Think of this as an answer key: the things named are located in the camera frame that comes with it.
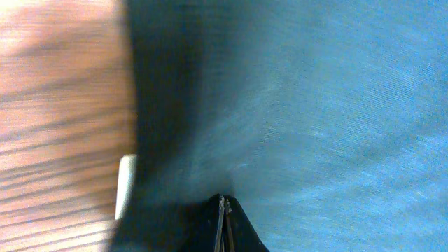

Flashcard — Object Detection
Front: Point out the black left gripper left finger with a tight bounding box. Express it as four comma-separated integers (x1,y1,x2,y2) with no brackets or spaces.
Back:
179,194,224,252

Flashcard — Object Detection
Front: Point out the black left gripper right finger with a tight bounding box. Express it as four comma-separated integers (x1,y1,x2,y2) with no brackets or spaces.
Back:
223,197,269,252

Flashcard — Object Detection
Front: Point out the black t-shirt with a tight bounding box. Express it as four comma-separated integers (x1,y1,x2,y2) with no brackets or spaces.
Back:
111,0,447,251

